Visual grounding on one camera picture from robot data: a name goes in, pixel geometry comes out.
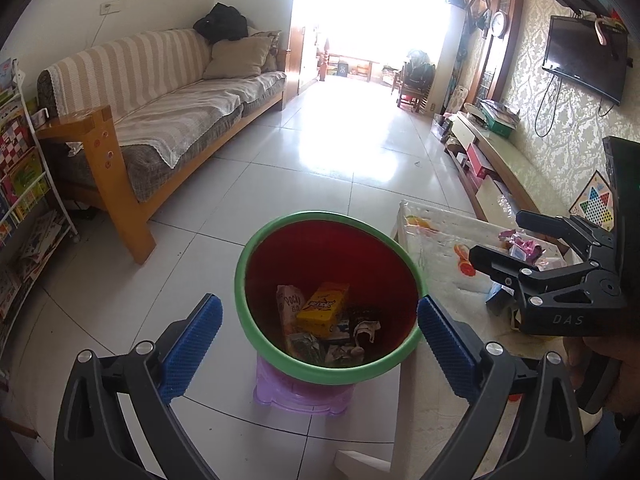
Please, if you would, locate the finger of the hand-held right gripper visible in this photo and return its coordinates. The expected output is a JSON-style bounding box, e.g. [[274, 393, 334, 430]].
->
[[468, 244, 624, 309], [515, 209, 617, 262]]

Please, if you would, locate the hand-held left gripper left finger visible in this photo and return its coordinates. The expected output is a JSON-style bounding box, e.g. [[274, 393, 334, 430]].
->
[[52, 294, 224, 480]]

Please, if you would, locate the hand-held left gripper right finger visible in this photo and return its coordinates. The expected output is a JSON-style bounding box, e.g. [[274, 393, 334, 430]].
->
[[416, 295, 587, 480]]

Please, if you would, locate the pink snack wrapper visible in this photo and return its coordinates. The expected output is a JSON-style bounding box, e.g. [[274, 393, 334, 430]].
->
[[499, 229, 547, 266]]

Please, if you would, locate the blue and white carton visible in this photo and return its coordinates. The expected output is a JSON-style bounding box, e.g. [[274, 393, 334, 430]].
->
[[484, 280, 518, 317]]

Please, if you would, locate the paper ball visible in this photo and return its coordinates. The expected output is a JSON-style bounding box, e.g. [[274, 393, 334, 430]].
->
[[352, 319, 383, 346]]

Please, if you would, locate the white green wrapper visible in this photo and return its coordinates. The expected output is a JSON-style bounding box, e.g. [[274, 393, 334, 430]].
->
[[325, 342, 367, 368]]

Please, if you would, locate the white snack packet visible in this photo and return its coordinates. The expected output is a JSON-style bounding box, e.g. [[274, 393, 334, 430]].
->
[[276, 285, 307, 335]]

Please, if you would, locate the yellow snack box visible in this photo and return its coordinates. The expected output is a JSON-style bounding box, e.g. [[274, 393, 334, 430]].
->
[[296, 281, 351, 338]]

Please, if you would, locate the red bin with green rim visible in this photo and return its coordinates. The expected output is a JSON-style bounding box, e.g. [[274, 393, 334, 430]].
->
[[235, 211, 426, 386]]

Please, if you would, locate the person's right hand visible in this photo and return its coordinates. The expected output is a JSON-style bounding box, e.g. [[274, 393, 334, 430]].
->
[[560, 332, 640, 413]]

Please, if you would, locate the star checkers board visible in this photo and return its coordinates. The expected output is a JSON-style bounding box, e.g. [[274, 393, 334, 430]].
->
[[568, 170, 619, 234]]

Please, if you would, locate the white table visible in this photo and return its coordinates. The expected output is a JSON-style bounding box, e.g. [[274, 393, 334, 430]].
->
[[334, 350, 506, 480]]

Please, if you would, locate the long glass-top cabinet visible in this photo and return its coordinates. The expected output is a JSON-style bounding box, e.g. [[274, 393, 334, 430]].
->
[[432, 102, 572, 227]]

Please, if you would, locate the purple plastic stool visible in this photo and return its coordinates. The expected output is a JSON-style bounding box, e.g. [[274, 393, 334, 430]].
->
[[252, 354, 357, 417]]

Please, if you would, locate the green box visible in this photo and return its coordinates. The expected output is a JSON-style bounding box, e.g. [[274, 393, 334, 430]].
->
[[482, 112, 516, 139]]

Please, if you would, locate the stack of papers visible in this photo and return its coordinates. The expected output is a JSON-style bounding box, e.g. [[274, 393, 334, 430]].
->
[[479, 99, 521, 126]]

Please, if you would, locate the wooden chair with clothes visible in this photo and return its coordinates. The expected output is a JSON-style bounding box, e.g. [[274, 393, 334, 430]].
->
[[397, 50, 436, 114]]

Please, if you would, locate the white book rack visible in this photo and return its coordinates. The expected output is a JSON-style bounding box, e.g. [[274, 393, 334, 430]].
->
[[0, 57, 80, 396]]

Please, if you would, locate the wooden sofa with striped cover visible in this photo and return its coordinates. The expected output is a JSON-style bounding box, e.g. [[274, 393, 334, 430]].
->
[[36, 27, 290, 264]]

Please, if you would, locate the wooden staircase railing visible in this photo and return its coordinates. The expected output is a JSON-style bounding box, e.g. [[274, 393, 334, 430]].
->
[[320, 37, 334, 81]]

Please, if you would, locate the wooden cabinet door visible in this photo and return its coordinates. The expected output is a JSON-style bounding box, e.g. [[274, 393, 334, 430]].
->
[[287, 25, 307, 96]]

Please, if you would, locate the beige cushion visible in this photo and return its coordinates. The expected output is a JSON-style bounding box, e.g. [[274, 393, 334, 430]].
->
[[202, 35, 274, 80]]

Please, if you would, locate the patterned cushion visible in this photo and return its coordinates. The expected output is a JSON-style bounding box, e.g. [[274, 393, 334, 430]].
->
[[250, 30, 281, 74]]

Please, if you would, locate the black bag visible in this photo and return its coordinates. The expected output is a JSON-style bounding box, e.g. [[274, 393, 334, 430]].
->
[[193, 2, 250, 44]]

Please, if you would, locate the black hanging cable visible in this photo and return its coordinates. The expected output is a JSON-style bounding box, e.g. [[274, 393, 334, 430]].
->
[[534, 77, 559, 139]]

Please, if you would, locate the wall-mounted television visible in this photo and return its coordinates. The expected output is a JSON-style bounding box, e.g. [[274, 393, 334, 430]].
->
[[542, 15, 630, 106]]

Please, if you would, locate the pink white strap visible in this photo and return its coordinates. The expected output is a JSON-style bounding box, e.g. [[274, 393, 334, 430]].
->
[[594, 17, 619, 59]]

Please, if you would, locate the black wall shelf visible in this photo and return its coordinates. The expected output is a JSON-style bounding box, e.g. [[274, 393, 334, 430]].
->
[[546, 0, 626, 21]]

